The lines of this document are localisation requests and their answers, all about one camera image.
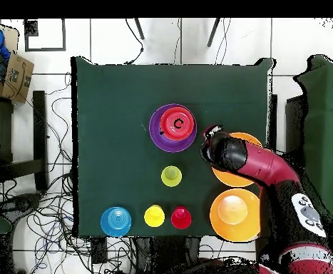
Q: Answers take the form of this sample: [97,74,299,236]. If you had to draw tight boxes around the small red-orange bowl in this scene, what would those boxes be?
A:
[160,106,196,141]

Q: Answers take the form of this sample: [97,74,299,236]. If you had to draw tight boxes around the purple bowl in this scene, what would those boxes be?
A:
[148,103,198,153]

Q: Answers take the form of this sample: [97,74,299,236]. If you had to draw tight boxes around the red cup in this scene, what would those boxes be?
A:
[170,205,193,230]

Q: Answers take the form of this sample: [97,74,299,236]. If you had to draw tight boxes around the large orange bowl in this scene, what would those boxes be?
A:
[211,131,263,188]
[209,188,262,243]

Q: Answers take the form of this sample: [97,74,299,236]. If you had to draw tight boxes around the pale yellow translucent cup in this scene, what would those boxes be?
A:
[160,165,183,188]

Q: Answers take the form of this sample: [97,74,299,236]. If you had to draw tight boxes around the dark green table cloth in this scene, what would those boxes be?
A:
[71,56,275,238]

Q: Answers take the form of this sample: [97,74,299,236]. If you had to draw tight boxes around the black tripod leg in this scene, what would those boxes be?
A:
[133,18,145,41]
[206,18,221,48]

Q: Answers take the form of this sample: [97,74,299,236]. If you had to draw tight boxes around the yellow stepped cup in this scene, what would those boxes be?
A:
[143,204,166,228]

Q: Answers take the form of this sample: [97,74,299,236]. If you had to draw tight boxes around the small light blue bowl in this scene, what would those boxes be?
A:
[100,205,133,238]

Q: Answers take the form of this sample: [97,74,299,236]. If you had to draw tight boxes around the cardboard box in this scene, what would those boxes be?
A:
[0,52,35,104]

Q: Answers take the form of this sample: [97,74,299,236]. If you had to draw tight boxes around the black tripod base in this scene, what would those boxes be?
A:
[0,192,43,223]

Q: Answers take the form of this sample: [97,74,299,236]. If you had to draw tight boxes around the black metal frame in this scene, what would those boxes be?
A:
[268,93,308,155]
[0,90,48,192]

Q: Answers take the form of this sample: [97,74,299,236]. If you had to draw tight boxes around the black cable with plug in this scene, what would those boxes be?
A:
[124,18,145,66]

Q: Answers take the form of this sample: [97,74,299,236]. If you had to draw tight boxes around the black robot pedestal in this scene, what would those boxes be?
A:
[134,235,201,274]

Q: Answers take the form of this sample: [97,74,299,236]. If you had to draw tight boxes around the tangle of floor cables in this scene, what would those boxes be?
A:
[0,72,135,274]

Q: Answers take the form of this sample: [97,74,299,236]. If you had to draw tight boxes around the black square floor frame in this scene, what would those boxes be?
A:
[24,19,67,53]

